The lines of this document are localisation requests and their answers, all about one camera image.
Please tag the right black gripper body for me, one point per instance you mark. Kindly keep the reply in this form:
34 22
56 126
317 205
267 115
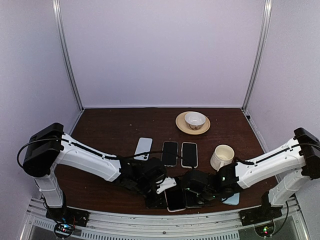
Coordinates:
210 193

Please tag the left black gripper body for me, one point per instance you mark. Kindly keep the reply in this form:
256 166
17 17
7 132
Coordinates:
144 185

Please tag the pink phone case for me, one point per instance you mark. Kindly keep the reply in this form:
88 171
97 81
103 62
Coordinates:
167 205

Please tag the white phone case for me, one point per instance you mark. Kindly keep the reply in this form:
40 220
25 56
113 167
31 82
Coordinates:
181 160

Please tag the light blue smartphone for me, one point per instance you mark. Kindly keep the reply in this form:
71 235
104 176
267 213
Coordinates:
143 148

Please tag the light blue phone case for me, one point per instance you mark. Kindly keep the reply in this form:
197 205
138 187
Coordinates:
232 200

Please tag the black smartphone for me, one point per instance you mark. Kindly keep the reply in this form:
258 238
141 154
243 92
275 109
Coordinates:
169 153
189 154

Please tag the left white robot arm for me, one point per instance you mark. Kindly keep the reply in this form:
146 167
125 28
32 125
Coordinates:
51 147

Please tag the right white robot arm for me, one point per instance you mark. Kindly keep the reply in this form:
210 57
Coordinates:
300 156

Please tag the cream ceramic mug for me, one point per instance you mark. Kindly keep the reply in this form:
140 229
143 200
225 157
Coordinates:
223 155

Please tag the beige ceramic saucer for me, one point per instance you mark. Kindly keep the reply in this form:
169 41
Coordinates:
184 127

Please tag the white ceramic bowl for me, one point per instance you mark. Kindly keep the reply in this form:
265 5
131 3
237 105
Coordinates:
195 120

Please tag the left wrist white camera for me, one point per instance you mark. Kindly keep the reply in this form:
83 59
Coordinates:
165 184

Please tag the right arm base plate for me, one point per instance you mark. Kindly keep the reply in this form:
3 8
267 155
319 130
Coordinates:
265 212

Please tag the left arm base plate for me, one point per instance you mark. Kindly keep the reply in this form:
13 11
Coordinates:
72 216

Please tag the aluminium front rail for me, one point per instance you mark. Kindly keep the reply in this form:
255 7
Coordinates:
224 225

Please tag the left aluminium frame post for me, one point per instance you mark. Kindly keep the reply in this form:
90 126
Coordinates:
65 53

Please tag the aluminium frame post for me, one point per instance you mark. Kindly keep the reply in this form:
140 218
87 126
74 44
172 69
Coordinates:
264 30
65 53

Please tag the right aluminium frame post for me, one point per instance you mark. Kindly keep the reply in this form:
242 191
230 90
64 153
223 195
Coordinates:
264 30

